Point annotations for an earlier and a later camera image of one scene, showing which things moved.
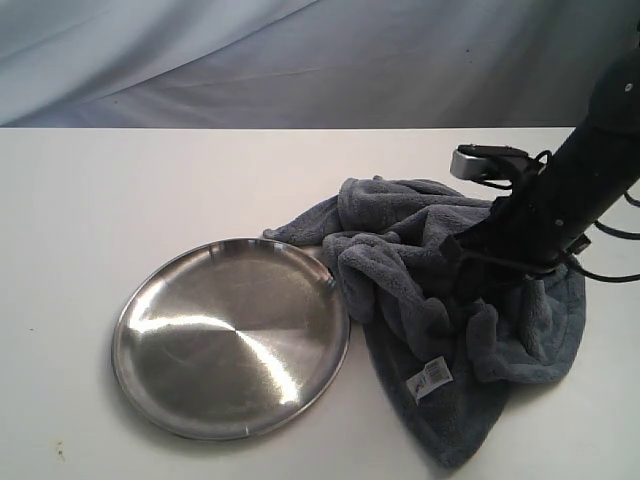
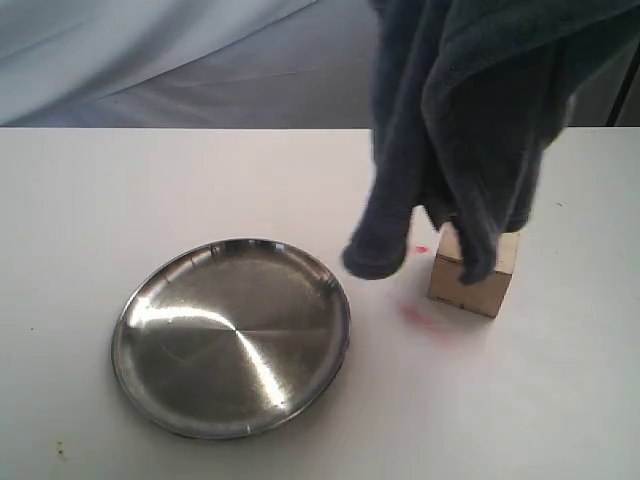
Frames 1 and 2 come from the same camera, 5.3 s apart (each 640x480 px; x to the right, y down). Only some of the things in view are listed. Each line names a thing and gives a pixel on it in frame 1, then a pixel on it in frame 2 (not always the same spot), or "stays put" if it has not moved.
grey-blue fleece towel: (434, 352) → (465, 96)
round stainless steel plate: (232, 339) stays put
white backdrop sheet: (306, 64) stays put
